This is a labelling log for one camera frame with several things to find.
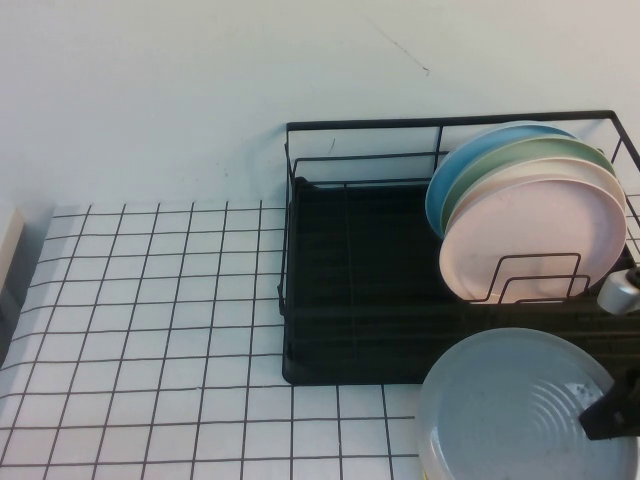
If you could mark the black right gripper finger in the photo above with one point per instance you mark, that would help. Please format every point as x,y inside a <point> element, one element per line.
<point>617,410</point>

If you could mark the grey plate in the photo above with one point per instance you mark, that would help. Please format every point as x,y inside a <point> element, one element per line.
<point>500,415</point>

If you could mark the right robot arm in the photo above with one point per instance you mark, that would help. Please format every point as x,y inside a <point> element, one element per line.
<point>617,295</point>

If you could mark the yellow plate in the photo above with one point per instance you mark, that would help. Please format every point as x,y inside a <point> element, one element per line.
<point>426,474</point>

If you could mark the pink plate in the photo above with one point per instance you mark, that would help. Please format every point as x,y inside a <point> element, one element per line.
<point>525,225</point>

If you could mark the cream plate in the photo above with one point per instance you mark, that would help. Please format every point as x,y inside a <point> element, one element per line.
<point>590,167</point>

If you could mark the green plate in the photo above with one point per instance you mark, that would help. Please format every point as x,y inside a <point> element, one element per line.
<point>550,149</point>

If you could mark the blue plate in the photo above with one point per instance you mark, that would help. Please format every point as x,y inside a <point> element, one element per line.
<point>447,185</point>

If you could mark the black drip tray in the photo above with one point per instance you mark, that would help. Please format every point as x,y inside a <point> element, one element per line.
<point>360,250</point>

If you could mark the white checked table cloth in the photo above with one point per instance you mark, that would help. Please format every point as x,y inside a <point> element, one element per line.
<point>150,300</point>

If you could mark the beige block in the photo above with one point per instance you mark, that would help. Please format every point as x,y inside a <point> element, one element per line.
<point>10,235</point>

